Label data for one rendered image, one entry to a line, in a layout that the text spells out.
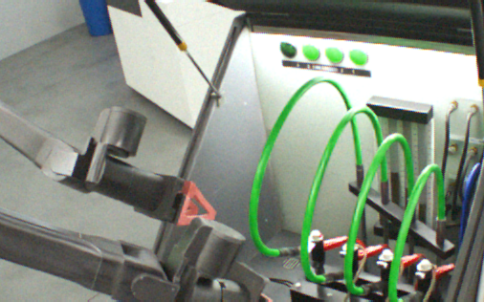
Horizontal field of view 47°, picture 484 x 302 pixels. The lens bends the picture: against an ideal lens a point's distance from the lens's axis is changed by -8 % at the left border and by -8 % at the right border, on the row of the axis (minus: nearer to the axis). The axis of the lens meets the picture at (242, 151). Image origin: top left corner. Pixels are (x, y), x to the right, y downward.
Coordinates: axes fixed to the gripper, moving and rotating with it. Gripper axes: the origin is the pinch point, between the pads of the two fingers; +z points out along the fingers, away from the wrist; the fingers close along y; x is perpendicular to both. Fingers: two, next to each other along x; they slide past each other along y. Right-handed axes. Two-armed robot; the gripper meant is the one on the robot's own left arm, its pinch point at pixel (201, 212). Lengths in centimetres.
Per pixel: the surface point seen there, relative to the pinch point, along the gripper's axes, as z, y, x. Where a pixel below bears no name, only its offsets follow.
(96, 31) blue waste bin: 159, 582, -203
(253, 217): 9.1, -1.3, -2.1
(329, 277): 28.6, -3.8, 3.6
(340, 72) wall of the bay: 32, 13, -40
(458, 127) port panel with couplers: 46, -12, -33
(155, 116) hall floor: 149, 325, -82
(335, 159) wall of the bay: 47, 22, -25
